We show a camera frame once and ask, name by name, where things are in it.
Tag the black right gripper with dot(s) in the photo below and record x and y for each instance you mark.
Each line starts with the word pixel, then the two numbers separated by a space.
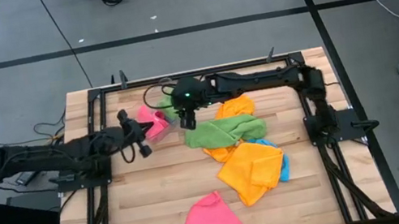
pixel 190 94

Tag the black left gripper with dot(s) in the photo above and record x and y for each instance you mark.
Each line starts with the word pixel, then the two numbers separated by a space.
pixel 132 133

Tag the clear plastic bin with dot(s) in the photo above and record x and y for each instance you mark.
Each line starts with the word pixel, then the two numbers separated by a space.
pixel 164 132

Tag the green microfiber towel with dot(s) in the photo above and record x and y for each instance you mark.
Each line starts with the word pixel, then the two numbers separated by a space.
pixel 169 109
pixel 223 132

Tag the orange microfiber towel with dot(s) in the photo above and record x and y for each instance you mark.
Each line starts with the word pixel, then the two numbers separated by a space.
pixel 235 106
pixel 252 168

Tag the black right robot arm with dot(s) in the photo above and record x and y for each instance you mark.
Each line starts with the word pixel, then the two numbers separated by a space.
pixel 259 78

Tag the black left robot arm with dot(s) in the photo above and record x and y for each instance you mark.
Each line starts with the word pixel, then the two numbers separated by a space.
pixel 46 155

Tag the blue microfiber towel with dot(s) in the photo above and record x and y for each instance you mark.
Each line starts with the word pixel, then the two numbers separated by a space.
pixel 287 168

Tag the black power adapter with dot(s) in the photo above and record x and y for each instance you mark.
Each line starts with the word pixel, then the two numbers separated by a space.
pixel 26 178

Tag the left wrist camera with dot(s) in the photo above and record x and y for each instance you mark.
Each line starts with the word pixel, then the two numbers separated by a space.
pixel 122 115

